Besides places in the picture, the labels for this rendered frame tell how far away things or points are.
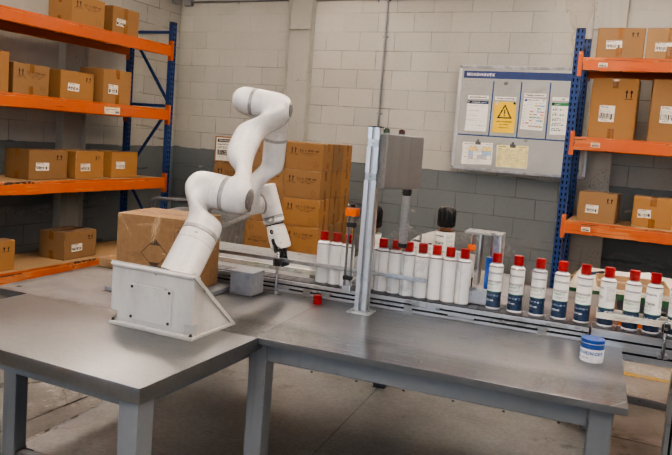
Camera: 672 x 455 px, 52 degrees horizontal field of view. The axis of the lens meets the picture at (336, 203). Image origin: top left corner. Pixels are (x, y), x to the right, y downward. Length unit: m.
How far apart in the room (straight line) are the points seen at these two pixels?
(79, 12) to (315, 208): 2.66
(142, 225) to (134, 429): 0.98
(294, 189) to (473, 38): 2.43
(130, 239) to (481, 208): 4.96
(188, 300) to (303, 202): 4.15
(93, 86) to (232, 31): 2.26
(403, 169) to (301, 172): 3.73
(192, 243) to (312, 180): 3.98
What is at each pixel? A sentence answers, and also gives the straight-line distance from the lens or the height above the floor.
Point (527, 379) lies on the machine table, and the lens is 2.02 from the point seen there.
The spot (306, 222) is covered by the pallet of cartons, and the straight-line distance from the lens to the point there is 6.15.
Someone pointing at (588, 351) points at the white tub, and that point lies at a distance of 2.26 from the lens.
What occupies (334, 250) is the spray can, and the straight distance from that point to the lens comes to 2.66.
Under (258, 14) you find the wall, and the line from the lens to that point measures 8.26.
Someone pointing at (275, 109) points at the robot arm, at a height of 1.53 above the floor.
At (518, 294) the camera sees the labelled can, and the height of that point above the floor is 0.95.
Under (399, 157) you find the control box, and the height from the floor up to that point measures 1.40.
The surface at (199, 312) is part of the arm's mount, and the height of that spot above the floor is 0.91.
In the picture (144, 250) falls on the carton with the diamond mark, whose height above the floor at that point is 0.99.
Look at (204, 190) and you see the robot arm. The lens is 2.30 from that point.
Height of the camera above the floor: 1.45
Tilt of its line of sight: 5 degrees down
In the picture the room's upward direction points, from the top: 4 degrees clockwise
